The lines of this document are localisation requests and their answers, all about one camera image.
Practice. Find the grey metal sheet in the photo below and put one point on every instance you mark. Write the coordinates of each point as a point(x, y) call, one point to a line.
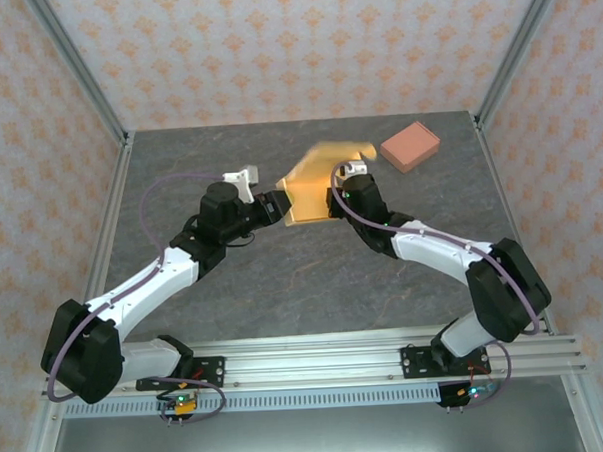
point(310, 436)

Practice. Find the aluminium frame post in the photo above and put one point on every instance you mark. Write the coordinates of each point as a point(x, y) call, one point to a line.
point(83, 70)
point(511, 51)

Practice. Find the pink paper box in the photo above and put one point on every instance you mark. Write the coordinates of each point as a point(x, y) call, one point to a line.
point(410, 146)

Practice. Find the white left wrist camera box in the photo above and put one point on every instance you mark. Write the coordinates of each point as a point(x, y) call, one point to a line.
point(242, 178)

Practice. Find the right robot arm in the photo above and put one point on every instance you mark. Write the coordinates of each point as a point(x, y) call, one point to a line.
point(432, 247)

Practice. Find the small circuit board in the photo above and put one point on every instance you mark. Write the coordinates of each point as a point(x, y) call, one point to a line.
point(180, 404)
point(474, 391)

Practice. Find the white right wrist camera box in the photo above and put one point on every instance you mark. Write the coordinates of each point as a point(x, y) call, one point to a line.
point(354, 168)

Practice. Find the aluminium mounting rail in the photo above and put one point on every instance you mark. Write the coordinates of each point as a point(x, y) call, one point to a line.
point(312, 365)

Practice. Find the aluminium table side rail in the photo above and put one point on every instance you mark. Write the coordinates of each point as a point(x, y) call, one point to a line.
point(123, 158)
point(485, 145)

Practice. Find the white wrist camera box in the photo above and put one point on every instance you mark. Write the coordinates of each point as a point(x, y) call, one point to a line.
point(354, 168)
point(242, 178)

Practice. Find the yellow paper box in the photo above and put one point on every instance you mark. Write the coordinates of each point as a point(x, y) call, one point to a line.
point(307, 195)

